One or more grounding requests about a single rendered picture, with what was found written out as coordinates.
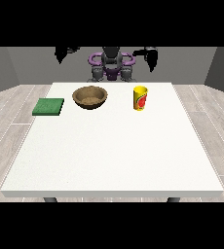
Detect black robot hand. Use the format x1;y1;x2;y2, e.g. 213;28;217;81
54;47;81;65
131;47;160;73

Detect grey robot trunk purple rings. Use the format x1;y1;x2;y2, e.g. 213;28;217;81
87;47;138;83

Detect yellow cup with melon print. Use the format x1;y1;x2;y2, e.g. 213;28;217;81
132;85;149;112

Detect green square pad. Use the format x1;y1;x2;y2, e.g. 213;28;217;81
31;97;65;117

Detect brown wooden bowl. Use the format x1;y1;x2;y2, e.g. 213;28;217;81
71;85;109;111

